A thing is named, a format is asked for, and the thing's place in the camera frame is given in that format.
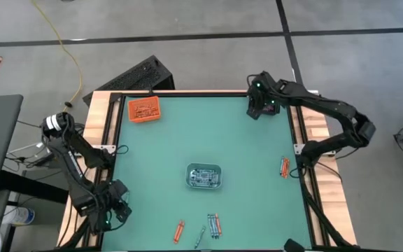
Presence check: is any white cable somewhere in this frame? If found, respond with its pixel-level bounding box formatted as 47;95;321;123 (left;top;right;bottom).
8;141;48;155

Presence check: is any green table mat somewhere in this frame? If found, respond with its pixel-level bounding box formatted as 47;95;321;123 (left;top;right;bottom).
100;94;313;251

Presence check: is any yellow cable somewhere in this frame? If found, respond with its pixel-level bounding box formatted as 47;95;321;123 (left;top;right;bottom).
31;0;84;106

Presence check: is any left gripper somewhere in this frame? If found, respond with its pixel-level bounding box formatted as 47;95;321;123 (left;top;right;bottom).
92;180;133;234

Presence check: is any black plastic basket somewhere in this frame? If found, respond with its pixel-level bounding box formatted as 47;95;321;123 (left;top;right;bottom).
261;101;281;116

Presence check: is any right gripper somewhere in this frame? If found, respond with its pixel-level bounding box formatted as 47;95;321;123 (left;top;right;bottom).
246;71;281;120

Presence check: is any white canister blue label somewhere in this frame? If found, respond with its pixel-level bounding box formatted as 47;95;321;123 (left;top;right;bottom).
2;205;36;226

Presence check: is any orange plastic basket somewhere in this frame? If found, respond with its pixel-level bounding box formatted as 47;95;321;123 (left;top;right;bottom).
127;96;162;124

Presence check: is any black table frame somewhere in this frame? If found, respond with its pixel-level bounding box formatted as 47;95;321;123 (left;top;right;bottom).
56;90;358;252

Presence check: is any clear plastic centre tray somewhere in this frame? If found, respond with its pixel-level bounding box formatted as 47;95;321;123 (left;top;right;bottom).
185;162;223;190

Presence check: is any black desk foot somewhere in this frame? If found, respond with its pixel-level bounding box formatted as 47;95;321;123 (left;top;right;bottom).
0;170;70;204

